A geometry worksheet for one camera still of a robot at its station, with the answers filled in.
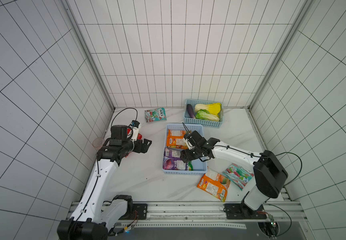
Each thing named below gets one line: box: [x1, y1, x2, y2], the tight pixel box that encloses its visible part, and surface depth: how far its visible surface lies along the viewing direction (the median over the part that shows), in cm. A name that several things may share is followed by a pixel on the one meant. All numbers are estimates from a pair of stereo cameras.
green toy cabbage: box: [195, 109, 220, 122], surface depth 107 cm
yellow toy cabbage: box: [194, 102, 222, 118], surface depth 112 cm
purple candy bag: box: [162, 147, 189, 171], surface depth 85 cm
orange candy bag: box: [166, 129, 189, 150], surface depth 97 cm
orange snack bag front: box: [197, 168, 231, 203], surface depth 82 cm
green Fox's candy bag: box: [188, 161, 194, 171], surface depth 89 cm
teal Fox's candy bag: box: [144, 107, 167, 123], surface depth 115 cm
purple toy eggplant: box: [186, 104, 196, 119], surface depth 116 cm
